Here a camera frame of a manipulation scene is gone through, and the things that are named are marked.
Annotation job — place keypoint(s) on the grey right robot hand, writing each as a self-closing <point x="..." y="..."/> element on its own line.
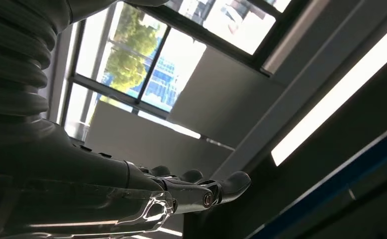
<point x="65" y="184"/>

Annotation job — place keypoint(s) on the black framed window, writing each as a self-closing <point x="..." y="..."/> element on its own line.
<point x="162" y="56"/>

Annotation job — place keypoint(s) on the long ceiling light strip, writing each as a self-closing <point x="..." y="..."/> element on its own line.
<point x="338" y="92"/>

